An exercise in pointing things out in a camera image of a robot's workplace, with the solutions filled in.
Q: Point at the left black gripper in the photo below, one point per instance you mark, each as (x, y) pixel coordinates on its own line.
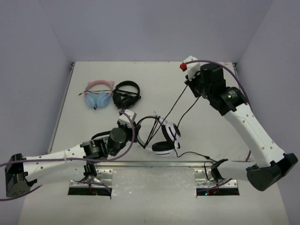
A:
(135, 131)

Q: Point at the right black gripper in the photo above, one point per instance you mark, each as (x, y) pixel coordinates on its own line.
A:
(191, 84)

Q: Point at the white and black headphones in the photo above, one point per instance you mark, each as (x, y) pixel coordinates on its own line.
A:
(171, 134)

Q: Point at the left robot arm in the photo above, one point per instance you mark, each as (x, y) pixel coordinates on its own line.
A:
(24, 175)

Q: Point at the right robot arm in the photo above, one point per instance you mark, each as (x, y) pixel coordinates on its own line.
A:
(271, 162)

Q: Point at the pink and blue cat headphones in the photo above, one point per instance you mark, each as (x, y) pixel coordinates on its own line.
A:
(98, 99)

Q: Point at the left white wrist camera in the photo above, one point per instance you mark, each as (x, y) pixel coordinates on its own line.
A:
(126, 117)

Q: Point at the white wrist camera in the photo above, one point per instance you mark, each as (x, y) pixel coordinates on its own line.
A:
(126, 117)
(190, 66)

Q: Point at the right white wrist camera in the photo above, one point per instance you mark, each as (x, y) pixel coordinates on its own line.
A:
(190, 66)

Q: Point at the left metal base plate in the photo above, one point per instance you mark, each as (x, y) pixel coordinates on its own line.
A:
(101, 180)

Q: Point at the metal base plate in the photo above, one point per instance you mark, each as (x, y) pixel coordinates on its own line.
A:
(101, 180)
(203, 179)

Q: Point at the aluminium table edge rail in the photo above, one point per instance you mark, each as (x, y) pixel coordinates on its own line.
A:
(127, 164)

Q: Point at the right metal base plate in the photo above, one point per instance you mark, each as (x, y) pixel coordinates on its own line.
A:
(203, 179)

